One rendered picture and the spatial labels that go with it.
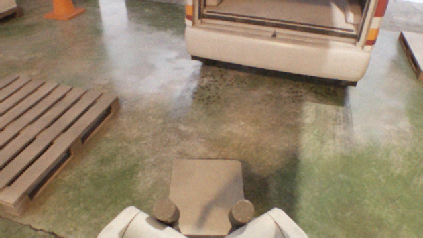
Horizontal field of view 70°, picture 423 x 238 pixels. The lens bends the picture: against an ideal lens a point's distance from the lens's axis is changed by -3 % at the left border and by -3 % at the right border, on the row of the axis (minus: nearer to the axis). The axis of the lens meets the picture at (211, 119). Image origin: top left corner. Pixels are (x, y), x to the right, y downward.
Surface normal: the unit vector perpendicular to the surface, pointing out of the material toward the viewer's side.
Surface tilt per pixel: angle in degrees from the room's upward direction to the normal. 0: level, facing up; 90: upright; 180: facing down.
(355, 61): 85
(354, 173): 0
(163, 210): 30
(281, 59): 89
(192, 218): 0
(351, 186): 0
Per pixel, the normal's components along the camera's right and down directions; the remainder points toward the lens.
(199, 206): 0.02, -0.79
